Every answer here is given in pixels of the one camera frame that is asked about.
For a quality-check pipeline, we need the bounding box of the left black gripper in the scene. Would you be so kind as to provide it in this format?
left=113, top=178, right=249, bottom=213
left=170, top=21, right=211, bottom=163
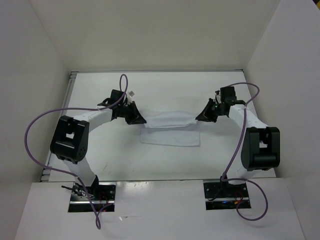
left=117, top=100, right=146, bottom=125

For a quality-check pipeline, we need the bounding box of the white skirt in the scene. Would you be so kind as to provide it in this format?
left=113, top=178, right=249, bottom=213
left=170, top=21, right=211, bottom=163
left=140, top=110, right=201, bottom=147

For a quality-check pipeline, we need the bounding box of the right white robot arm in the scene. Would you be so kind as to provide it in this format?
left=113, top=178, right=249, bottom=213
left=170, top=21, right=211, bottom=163
left=195, top=83, right=280, bottom=197

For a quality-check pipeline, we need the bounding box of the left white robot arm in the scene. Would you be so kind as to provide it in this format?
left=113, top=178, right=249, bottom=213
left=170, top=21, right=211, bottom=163
left=50, top=89, right=147, bottom=200

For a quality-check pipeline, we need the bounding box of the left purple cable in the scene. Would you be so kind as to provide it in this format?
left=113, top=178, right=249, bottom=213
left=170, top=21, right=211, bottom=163
left=24, top=73, right=130, bottom=230

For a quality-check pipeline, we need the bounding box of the purple cable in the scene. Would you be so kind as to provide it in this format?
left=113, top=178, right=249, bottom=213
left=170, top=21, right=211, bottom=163
left=24, top=73, right=130, bottom=230
left=221, top=82, right=270, bottom=221

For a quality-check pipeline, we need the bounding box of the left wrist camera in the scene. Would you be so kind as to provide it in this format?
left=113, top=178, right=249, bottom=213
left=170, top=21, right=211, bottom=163
left=127, top=91, right=135, bottom=98

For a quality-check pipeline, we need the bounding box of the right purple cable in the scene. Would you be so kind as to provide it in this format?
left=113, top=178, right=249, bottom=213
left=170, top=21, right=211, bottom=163
left=221, top=82, right=270, bottom=221

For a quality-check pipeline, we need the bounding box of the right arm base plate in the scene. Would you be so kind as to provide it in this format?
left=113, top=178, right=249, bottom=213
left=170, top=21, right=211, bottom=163
left=203, top=180, right=251, bottom=211

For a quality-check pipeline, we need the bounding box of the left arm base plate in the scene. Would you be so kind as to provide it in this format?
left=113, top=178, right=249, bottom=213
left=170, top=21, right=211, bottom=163
left=67, top=182, right=116, bottom=213

